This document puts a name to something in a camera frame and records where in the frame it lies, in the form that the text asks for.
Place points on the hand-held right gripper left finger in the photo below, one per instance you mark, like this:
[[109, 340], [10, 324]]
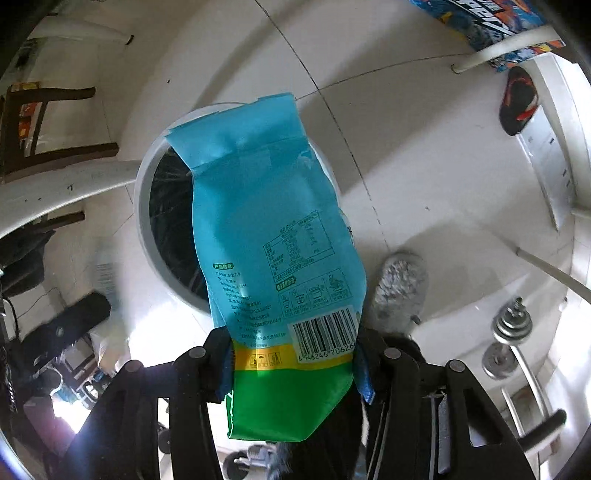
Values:
[[225, 374]]

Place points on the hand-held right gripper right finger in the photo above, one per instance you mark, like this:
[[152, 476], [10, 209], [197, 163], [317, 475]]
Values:
[[365, 376]]

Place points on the white round trash bin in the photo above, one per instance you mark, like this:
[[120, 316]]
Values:
[[142, 207]]

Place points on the blue green snack bag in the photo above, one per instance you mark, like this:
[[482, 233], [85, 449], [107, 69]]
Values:
[[277, 221]]

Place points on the dark cloth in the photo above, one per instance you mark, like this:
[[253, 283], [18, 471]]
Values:
[[23, 258]]

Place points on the grey fluffy slipper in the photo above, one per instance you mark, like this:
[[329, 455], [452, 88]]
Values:
[[399, 290]]

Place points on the black bin liner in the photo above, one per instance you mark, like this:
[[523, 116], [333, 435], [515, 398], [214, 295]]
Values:
[[171, 207]]

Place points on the chrome dumbbell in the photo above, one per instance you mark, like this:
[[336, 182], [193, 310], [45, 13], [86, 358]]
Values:
[[508, 330]]

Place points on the dark wooden chair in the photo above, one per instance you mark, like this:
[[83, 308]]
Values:
[[27, 138]]

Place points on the white table leg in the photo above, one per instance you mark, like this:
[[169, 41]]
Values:
[[498, 46], [87, 33]]

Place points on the white ribbed panel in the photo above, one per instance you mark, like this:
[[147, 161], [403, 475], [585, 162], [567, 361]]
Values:
[[551, 152]]

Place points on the black red slipper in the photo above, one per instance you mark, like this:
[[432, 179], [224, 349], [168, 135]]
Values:
[[519, 104]]

